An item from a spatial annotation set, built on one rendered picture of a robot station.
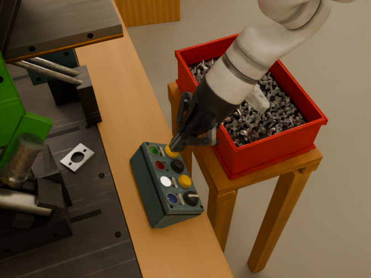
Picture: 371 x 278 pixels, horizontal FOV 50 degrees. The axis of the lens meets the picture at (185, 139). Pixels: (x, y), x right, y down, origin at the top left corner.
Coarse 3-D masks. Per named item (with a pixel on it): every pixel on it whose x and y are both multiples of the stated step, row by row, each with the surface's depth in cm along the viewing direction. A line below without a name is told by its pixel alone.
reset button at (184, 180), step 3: (180, 177) 70; (183, 177) 70; (186, 177) 70; (180, 180) 69; (183, 180) 69; (186, 180) 69; (189, 180) 70; (180, 183) 69; (183, 183) 69; (186, 183) 69; (189, 183) 70; (183, 186) 69; (186, 186) 69
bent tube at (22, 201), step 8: (0, 192) 59; (8, 192) 60; (16, 192) 61; (0, 200) 59; (8, 200) 59; (16, 200) 60; (24, 200) 61; (32, 200) 62; (8, 208) 60; (16, 208) 60; (24, 208) 61; (32, 208) 61; (40, 208) 62
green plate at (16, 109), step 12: (0, 60) 50; (0, 72) 51; (0, 84) 52; (12, 84) 53; (0, 96) 53; (12, 96) 53; (0, 108) 54; (12, 108) 54; (24, 108) 56; (0, 120) 55; (12, 120) 56; (0, 132) 56; (12, 132) 57; (0, 144) 57
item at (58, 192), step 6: (60, 186) 66; (60, 192) 65; (60, 198) 64; (60, 204) 63; (54, 210) 62; (60, 210) 62; (48, 216) 64; (54, 216) 63; (48, 222) 63; (54, 222) 63; (48, 228) 64
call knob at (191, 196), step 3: (189, 192) 68; (192, 192) 68; (186, 195) 67; (189, 195) 67; (192, 195) 68; (195, 195) 68; (186, 198) 67; (189, 198) 67; (192, 198) 67; (195, 198) 68; (198, 198) 68; (189, 201) 67; (192, 201) 67; (195, 201) 67; (192, 204) 67
